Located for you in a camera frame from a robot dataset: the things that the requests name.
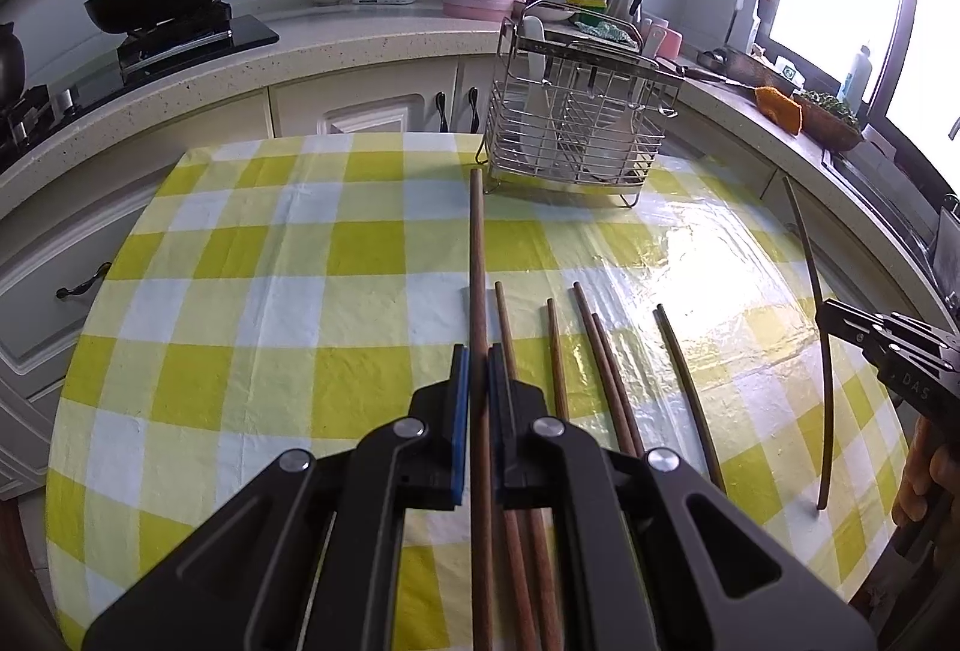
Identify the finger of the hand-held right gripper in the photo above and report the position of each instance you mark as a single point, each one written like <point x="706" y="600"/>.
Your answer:
<point x="862" y="340"/>
<point x="855" y="313"/>

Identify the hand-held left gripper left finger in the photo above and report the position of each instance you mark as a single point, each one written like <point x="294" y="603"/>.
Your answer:
<point x="459" y="426"/>

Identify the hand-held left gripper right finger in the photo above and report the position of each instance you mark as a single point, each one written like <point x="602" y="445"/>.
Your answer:
<point x="496" y="426"/>

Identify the brown wooden chopstick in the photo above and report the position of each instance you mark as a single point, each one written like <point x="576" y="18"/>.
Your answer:
<point x="600" y="358"/>
<point x="477" y="261"/>
<point x="609" y="373"/>
<point x="553" y="351"/>
<point x="505" y="321"/>
<point x="686" y="381"/>
<point x="828" y="411"/>

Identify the person's right hand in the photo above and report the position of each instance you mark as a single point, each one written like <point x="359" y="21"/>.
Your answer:
<point x="911" y="478"/>

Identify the steel kitchen sink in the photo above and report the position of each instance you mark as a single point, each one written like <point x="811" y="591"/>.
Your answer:
<point x="885" y="201"/>

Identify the basket of green vegetables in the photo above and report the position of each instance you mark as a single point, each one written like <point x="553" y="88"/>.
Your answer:
<point x="825" y="122"/>

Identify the orange cloth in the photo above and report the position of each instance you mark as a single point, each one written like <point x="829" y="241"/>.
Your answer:
<point x="780" y="107"/>

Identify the yellow checked tablecloth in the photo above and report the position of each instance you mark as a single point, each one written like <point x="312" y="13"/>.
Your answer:
<point x="262" y="321"/>

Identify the white detergent bottle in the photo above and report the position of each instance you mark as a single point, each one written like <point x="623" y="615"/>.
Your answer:
<point x="856" y="77"/>

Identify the white and green packet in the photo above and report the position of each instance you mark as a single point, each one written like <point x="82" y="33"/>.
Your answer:
<point x="787" y="70"/>

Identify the white spray bottle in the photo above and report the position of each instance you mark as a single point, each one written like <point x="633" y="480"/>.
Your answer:
<point x="750" y="21"/>

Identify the pink cup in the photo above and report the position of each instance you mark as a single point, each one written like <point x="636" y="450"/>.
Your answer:
<point x="670" y="43"/>

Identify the white cup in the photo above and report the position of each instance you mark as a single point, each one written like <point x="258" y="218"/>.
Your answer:
<point x="652" y="34"/>

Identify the white plastic rice paddle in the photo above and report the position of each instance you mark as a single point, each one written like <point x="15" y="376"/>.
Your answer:
<point x="536" y="66"/>

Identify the green dish cloth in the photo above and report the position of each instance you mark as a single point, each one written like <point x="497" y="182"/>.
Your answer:
<point x="607" y="30"/>

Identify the green lidded container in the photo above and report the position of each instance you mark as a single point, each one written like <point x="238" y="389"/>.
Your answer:
<point x="586" y="0"/>

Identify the white plate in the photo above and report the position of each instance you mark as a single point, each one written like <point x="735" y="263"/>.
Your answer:
<point x="551" y="10"/>

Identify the black glass gas stove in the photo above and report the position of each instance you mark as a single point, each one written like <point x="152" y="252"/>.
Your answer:
<point x="247" y="32"/>

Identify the black clay pot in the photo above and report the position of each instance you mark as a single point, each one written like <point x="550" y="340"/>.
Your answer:
<point x="9" y="66"/>

